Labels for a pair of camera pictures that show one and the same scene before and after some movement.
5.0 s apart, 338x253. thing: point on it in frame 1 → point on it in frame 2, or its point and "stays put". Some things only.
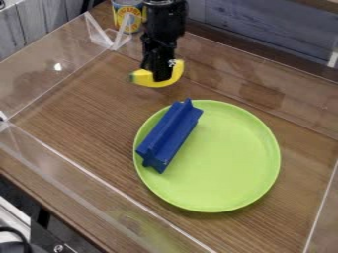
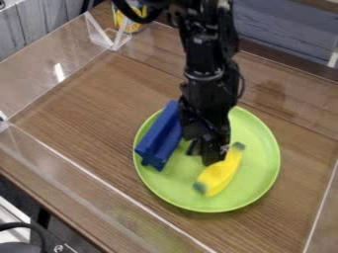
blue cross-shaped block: [169, 134] stays put
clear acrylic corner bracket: [108, 38] stays put
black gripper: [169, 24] → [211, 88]
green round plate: [227, 165] stays put
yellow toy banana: [144, 77] → [219, 174]
